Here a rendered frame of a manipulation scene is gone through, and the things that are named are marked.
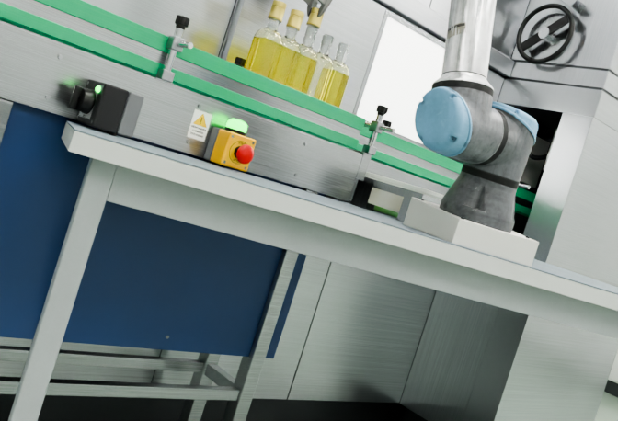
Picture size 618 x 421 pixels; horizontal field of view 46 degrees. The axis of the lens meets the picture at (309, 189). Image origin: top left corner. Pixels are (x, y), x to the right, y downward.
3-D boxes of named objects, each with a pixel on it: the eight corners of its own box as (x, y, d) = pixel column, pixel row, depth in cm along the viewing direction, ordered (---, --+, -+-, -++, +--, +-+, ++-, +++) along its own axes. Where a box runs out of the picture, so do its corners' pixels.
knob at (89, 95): (81, 112, 131) (62, 107, 128) (88, 88, 130) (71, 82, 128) (90, 115, 127) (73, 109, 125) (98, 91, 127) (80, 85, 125)
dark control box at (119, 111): (113, 133, 137) (126, 91, 137) (131, 141, 131) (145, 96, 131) (73, 121, 132) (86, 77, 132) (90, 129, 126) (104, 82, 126)
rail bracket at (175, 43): (168, 85, 144) (188, 20, 144) (187, 88, 139) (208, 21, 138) (151, 78, 142) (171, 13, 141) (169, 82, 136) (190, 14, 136)
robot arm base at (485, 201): (526, 238, 143) (543, 190, 142) (466, 221, 136) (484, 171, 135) (481, 218, 156) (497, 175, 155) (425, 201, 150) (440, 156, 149)
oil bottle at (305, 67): (282, 129, 185) (307, 49, 185) (295, 132, 181) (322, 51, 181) (266, 122, 181) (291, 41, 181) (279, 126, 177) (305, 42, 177)
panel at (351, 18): (432, 153, 243) (463, 57, 242) (439, 155, 241) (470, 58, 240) (217, 66, 183) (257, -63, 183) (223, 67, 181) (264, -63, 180)
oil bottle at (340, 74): (315, 141, 193) (339, 64, 192) (328, 144, 189) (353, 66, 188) (300, 135, 189) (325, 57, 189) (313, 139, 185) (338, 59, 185)
